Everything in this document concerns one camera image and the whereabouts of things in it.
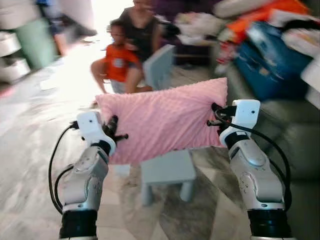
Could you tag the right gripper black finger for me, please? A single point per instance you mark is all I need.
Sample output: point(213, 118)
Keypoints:
point(214, 122)
point(216, 107)

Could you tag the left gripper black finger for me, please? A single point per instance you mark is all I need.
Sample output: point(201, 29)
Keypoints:
point(113, 124)
point(122, 136)

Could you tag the pink dotted pillow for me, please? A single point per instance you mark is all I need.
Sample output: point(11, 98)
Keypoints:
point(165, 120)

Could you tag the dark green leather sofa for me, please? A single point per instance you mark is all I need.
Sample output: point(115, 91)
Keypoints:
point(295, 140)

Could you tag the purple sofa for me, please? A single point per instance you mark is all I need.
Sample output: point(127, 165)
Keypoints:
point(170, 7)

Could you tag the light blue kids chair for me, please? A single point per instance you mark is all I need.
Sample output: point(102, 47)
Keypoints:
point(167, 167)
point(160, 65)

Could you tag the child in orange shirt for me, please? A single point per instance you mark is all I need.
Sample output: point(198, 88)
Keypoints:
point(120, 62)

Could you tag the blue hard suitcase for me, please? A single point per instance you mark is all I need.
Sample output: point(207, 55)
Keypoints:
point(270, 65)

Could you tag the pile of pale clothes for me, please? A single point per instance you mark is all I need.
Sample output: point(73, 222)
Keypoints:
point(200, 25)

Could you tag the woman in grey top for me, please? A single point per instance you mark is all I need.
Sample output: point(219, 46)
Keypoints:
point(142, 30)

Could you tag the long white cushion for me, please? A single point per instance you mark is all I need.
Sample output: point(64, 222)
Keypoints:
point(235, 7)

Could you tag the orange garment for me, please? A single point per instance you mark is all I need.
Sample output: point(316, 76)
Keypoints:
point(260, 15)

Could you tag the white patterned garment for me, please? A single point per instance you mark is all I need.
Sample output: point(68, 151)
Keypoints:
point(302, 42)

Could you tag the pale green cabinet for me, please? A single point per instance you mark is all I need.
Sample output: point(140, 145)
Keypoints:
point(37, 42)

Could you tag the white plastic drawer unit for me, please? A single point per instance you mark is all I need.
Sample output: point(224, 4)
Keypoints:
point(10, 67)

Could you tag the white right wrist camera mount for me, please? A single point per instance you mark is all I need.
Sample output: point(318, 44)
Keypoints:
point(246, 112)

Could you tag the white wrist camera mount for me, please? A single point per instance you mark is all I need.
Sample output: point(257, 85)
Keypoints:
point(246, 112)
point(90, 125)

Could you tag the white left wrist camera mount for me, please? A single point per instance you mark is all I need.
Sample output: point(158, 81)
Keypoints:
point(90, 125)

